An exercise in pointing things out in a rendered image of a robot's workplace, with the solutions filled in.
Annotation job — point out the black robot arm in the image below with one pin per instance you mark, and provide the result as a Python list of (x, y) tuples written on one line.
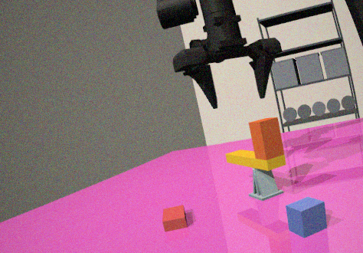
[(172, 13)]

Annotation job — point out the blue cube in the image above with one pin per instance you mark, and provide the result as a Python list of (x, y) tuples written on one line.
[(306, 216)]

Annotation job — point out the yellow bar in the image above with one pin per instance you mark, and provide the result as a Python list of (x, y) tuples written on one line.
[(268, 147)]

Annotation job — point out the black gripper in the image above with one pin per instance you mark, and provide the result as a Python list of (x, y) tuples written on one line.
[(225, 38)]

